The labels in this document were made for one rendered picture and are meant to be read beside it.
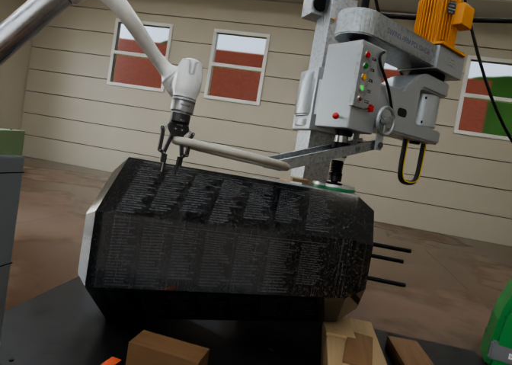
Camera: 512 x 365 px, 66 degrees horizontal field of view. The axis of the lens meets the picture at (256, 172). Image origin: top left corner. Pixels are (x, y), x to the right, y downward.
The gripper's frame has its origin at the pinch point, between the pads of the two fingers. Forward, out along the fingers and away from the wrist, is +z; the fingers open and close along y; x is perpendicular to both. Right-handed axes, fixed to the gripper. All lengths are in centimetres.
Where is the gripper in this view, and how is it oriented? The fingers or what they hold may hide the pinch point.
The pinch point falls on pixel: (170, 164)
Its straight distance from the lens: 157.0
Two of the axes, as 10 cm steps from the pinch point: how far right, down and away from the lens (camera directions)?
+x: -3.8, -0.9, 9.2
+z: -2.1, 9.8, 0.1
